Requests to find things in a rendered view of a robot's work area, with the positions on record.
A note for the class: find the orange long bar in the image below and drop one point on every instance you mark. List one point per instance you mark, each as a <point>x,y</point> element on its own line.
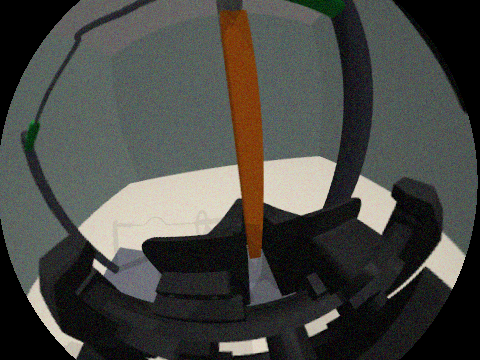
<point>244,98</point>

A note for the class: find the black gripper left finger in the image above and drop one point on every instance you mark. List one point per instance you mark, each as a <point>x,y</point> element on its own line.
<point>222,249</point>

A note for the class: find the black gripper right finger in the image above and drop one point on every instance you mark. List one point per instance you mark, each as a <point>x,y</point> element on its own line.
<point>286,237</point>

